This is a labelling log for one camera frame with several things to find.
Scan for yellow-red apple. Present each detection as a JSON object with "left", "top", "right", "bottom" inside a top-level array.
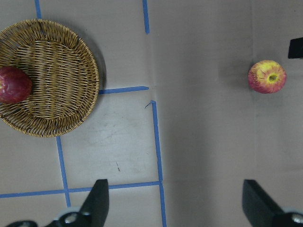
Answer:
[{"left": 248, "top": 60, "right": 287, "bottom": 94}]

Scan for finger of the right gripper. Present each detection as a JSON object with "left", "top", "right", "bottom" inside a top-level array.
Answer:
[{"left": 288, "top": 37, "right": 303, "bottom": 59}]

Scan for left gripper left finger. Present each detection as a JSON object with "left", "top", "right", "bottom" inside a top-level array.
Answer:
[{"left": 51, "top": 179, "right": 109, "bottom": 227}]

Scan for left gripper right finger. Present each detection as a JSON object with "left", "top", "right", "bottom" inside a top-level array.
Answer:
[{"left": 242, "top": 179, "right": 303, "bottom": 227}]

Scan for dark red apple in basket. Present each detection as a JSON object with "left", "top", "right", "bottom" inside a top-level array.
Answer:
[{"left": 0, "top": 66, "right": 32, "bottom": 104}]

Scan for round wicker basket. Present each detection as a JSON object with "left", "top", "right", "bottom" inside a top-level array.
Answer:
[{"left": 0, "top": 19, "right": 100, "bottom": 138}]

